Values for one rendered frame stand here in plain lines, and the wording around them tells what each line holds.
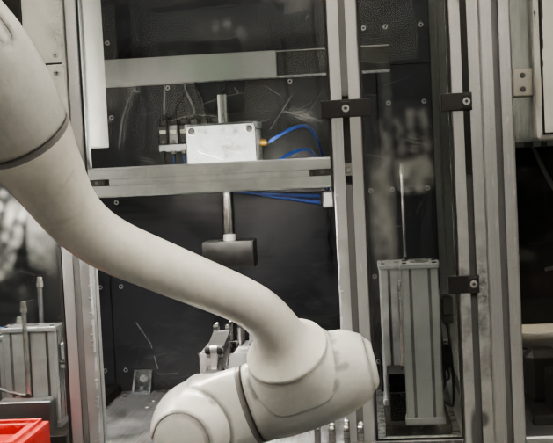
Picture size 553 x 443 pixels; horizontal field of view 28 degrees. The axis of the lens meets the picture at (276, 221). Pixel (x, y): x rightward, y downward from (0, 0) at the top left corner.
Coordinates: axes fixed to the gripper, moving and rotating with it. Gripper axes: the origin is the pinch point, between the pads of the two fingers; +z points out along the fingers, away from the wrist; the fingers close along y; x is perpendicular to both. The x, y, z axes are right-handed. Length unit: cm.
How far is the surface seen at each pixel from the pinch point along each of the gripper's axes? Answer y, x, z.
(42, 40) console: 52, 25, -8
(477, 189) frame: 27.6, -38.5, -6.2
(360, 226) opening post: 22.8, -21.3, -6.3
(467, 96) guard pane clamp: 41, -37, -7
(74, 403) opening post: -2.7, 22.8, -6.6
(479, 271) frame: 15.7, -38.4, -6.2
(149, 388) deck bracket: -8.8, 19.7, 33.2
